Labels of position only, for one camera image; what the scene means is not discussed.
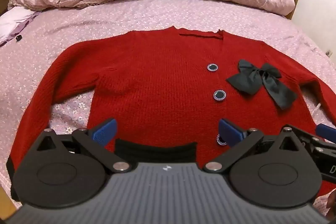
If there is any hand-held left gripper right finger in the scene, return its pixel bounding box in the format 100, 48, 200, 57
203, 118, 309, 173

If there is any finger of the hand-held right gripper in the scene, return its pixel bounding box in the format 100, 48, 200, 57
291, 127, 336, 159
315, 123, 336, 145

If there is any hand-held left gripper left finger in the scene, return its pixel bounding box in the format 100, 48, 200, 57
29, 118, 133, 174

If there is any red knit cardigan sweater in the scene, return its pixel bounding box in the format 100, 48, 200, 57
6, 26, 336, 199

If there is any person's right hand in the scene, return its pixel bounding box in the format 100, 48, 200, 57
325, 189, 336, 217

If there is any bed with pink floral sheet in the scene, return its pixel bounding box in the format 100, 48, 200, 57
0, 0, 336, 214

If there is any white pillow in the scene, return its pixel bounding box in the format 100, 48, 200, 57
0, 7, 35, 44

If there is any black ribbon bow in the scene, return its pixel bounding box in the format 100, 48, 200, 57
226, 59, 298, 110

